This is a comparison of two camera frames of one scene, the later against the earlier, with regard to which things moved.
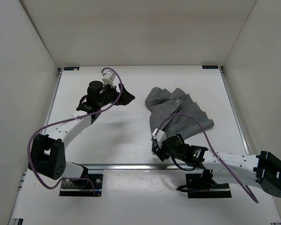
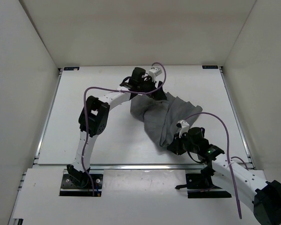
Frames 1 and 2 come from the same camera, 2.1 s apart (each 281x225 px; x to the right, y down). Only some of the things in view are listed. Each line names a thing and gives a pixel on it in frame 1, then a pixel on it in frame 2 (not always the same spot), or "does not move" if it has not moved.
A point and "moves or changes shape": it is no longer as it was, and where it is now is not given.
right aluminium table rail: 243,139 does not move
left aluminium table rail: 60,73 does not move
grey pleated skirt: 161,103 moves or changes shape
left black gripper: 125,97 → 158,94
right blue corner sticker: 210,67 does not move
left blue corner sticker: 70,68 does not move
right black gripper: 159,152 → 174,147
